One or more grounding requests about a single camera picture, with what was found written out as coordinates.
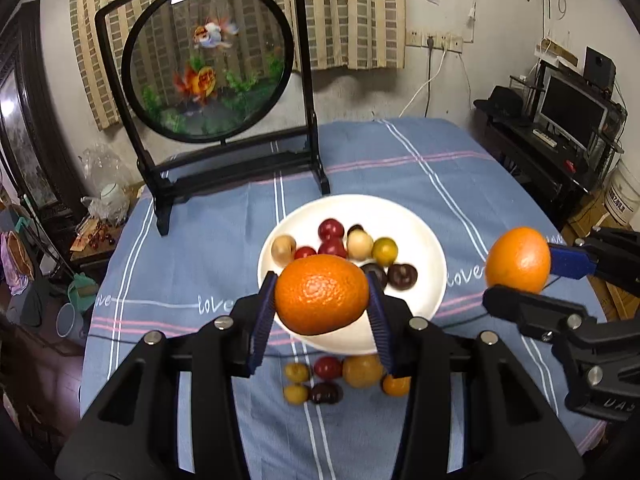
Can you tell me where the pink cloth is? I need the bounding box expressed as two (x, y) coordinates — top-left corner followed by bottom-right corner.
(0, 230), (36, 296)

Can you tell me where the orange tangerine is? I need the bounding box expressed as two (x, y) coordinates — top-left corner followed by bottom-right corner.
(485, 227), (552, 295)
(382, 374), (412, 397)
(275, 254), (371, 337)

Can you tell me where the pile of small red berries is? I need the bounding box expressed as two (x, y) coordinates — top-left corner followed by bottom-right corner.
(80, 220), (118, 251)

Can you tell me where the blue striped tablecloth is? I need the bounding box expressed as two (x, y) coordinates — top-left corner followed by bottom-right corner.
(80, 118), (608, 480)

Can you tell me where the black hat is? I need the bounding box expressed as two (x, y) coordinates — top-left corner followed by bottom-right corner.
(473, 86), (533, 126)

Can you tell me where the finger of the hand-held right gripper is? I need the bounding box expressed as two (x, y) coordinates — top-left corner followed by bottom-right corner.
(547, 227), (640, 291)
(482, 285), (640, 391)

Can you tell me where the dark wooden cabinet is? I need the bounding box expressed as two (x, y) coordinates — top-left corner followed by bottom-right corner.
(0, 0), (88, 211)

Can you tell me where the white wall socket panel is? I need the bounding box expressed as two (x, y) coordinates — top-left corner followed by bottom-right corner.
(407, 30), (463, 53)

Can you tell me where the grey bucket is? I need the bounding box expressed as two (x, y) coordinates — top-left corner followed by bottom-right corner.
(55, 302), (91, 341)

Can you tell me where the black flat screen monitor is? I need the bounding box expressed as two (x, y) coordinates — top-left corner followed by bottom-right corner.
(532, 67), (626, 153)

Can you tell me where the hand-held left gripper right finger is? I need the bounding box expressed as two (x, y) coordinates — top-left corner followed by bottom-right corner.
(367, 275), (586, 480)

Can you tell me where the cardboard box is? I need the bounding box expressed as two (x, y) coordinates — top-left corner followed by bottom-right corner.
(567, 192), (621, 241)

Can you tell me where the clear plastic bag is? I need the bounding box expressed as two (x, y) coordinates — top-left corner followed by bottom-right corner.
(80, 142), (138, 196)

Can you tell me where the white round plate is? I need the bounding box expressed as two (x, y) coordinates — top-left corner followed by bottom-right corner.
(257, 194), (447, 356)

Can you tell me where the black speaker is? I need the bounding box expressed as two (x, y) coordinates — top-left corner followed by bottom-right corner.
(584, 46), (617, 88)

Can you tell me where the white plastic bucket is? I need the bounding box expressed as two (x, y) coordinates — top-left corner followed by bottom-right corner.
(602, 160), (640, 228)

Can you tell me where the round goldfish screen black stand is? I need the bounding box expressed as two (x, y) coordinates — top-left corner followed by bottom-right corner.
(94, 0), (332, 237)

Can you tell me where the black TV stand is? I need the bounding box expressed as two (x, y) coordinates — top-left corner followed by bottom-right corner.
(482, 75), (626, 231)

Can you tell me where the green dustpan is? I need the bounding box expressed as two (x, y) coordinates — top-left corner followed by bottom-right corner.
(66, 272), (101, 306)

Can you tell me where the white teapot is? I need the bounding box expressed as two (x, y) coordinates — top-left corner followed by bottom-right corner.
(97, 182), (132, 221)

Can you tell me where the beige checked curtain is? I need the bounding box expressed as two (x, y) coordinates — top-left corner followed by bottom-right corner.
(69, 0), (407, 132)

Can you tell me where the white power cable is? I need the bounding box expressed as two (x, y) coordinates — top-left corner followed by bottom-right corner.
(397, 42), (473, 120)

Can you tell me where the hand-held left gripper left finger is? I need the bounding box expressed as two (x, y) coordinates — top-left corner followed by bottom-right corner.
(55, 271), (279, 480)

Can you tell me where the dark purple mangosteen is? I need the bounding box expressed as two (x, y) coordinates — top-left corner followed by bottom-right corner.
(387, 263), (419, 291)

